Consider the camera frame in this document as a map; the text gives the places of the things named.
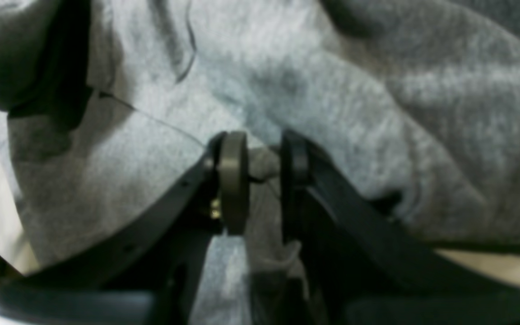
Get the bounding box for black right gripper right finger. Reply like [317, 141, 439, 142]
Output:
[280, 131, 520, 325]

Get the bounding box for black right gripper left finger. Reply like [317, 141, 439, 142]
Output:
[0, 131, 249, 325]

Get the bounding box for grey t-shirt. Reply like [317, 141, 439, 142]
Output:
[0, 0, 520, 325]

